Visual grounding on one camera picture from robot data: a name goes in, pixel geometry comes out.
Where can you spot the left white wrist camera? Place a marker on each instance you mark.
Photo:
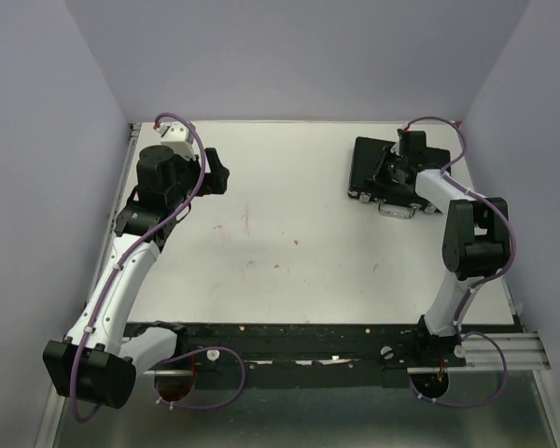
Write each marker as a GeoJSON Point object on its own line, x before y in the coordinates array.
{"type": "Point", "coordinates": [177, 137]}

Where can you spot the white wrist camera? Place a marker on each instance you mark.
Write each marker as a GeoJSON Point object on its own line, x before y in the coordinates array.
{"type": "Point", "coordinates": [395, 148]}
{"type": "Point", "coordinates": [177, 137]}

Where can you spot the black poker chip case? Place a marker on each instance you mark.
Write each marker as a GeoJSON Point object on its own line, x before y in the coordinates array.
{"type": "Point", "coordinates": [368, 163]}

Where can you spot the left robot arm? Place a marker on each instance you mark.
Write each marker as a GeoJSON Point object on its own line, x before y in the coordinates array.
{"type": "Point", "coordinates": [92, 362]}

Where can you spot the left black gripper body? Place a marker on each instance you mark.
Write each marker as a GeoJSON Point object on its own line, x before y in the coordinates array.
{"type": "Point", "coordinates": [188, 175]}

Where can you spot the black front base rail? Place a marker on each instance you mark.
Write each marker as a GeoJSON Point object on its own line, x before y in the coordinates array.
{"type": "Point", "coordinates": [287, 356]}

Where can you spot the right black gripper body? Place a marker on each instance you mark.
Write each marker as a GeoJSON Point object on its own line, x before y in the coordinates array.
{"type": "Point", "coordinates": [389, 174]}

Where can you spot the right aluminium extrusion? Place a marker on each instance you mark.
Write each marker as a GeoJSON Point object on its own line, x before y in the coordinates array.
{"type": "Point", "coordinates": [487, 353]}

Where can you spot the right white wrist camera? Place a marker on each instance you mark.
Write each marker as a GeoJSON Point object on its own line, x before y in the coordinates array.
{"type": "Point", "coordinates": [395, 148]}

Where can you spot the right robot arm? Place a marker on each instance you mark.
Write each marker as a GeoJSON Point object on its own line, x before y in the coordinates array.
{"type": "Point", "coordinates": [476, 241]}

